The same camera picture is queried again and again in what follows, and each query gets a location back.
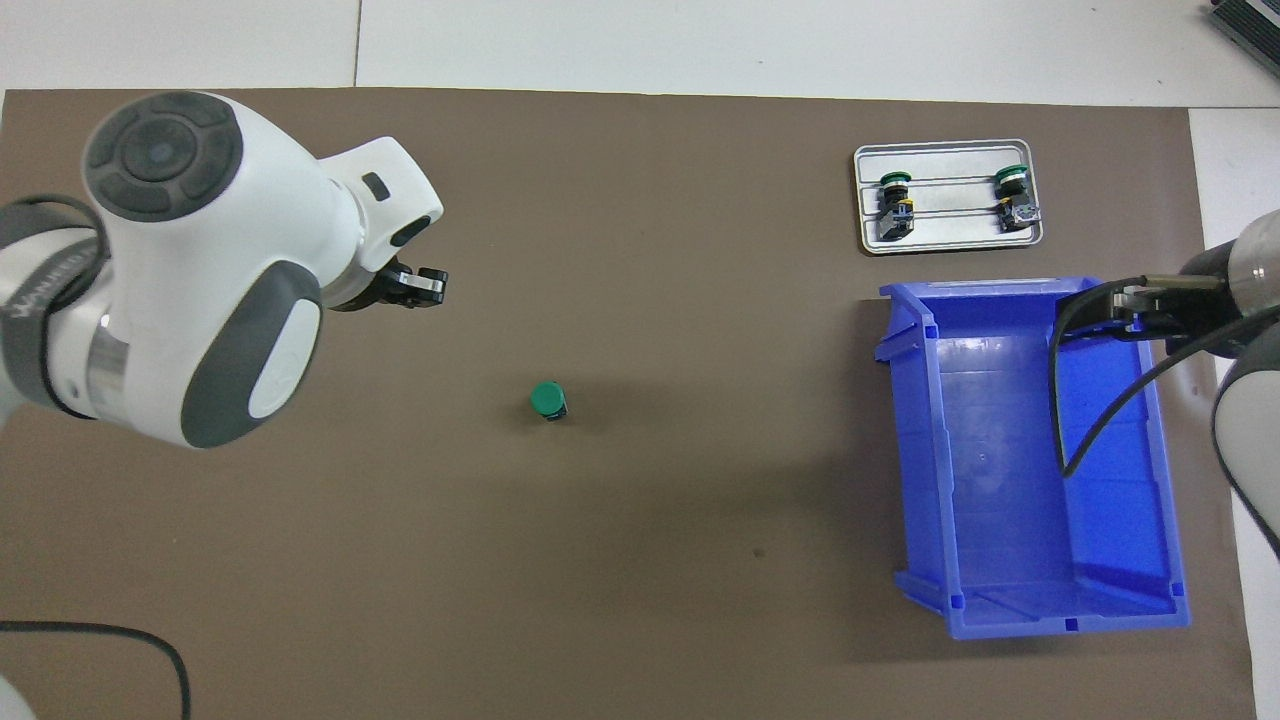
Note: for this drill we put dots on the green push button switch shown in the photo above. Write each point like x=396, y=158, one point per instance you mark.
x=547, y=398

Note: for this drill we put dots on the blue plastic storage bin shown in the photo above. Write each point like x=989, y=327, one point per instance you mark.
x=1000, y=520

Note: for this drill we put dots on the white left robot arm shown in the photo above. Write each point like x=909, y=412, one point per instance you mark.
x=200, y=250

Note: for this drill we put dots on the brown table mat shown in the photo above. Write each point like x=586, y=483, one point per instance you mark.
x=600, y=550

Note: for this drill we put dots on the green push button silver terminal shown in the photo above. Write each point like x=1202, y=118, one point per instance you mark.
x=1015, y=210

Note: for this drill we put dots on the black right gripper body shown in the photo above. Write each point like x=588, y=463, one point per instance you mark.
x=1210, y=310

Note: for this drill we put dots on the green push button yellow terminal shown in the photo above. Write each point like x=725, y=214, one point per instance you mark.
x=893, y=215

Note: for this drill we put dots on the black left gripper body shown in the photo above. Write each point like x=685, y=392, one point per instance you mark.
x=375, y=290

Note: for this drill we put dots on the grey ribbed metal device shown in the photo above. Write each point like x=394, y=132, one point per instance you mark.
x=1250, y=25

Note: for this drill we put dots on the grey metal tray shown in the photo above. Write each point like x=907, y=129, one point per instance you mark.
x=955, y=225

